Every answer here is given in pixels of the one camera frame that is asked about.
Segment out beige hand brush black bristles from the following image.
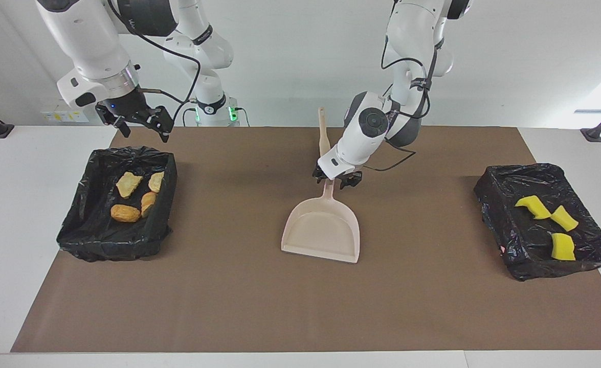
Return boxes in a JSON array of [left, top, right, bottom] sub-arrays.
[[318, 106, 332, 159]]

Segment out beige plastic dustpan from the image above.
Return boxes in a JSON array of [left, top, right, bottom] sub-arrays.
[[281, 178, 361, 264]]

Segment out pale yellow bread chunk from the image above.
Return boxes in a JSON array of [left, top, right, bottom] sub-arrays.
[[115, 172, 144, 199]]

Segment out brown oval bread piece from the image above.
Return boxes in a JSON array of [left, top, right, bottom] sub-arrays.
[[110, 204, 141, 223]]

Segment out yellow sponge piece large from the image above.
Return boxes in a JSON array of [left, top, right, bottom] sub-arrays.
[[515, 195, 553, 220]]

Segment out yellow sponge piece notched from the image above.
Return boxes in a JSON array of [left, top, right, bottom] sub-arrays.
[[549, 205, 580, 232]]

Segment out yellow sponge piece blocky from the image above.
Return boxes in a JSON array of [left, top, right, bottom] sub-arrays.
[[550, 233, 577, 262]]

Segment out black bag lined bin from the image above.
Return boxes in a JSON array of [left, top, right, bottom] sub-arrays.
[[56, 146, 178, 262]]

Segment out black bag bin pink spot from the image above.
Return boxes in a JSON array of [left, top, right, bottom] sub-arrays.
[[473, 163, 601, 282]]

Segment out brown table mat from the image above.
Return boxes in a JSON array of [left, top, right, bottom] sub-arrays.
[[10, 126, 601, 353]]

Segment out white wall socket box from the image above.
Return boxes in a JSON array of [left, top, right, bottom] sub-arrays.
[[40, 105, 96, 123]]

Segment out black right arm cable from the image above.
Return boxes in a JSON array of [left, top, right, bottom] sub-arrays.
[[106, 0, 202, 126]]

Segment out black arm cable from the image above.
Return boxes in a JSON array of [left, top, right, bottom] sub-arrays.
[[106, 0, 202, 126], [364, 31, 440, 172]]

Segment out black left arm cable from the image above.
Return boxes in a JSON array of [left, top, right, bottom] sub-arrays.
[[364, 31, 440, 172]]

